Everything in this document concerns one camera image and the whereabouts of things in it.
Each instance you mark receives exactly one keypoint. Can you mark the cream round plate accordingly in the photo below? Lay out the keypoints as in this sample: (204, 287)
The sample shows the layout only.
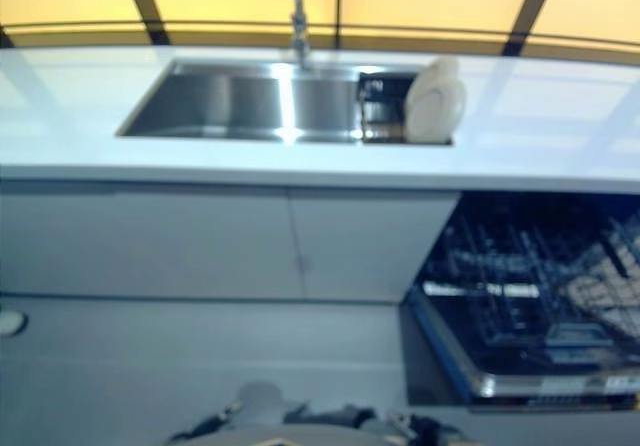
(452, 78)
(425, 111)

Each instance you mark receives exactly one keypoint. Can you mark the dishwasher door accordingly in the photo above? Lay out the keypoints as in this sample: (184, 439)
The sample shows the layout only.
(525, 383)

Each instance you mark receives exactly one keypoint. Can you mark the black dish drying rack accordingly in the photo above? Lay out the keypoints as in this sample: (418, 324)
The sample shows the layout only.
(380, 111)

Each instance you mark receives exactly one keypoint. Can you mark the stainless steel sink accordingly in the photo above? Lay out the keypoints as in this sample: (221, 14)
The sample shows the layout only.
(225, 106)

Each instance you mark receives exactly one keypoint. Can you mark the chrome kitchen faucet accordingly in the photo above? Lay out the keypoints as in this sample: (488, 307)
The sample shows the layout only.
(299, 26)

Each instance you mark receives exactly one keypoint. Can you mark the robot torso grey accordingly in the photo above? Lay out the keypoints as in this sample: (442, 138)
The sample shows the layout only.
(280, 438)

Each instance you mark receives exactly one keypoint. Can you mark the robot right leg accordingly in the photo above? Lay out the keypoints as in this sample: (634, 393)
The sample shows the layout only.
(420, 426)

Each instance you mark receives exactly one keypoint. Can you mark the round grey floor disc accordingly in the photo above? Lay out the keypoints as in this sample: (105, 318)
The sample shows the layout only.
(10, 322)

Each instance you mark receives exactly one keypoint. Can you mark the dark window frame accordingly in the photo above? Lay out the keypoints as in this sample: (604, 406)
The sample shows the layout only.
(145, 6)

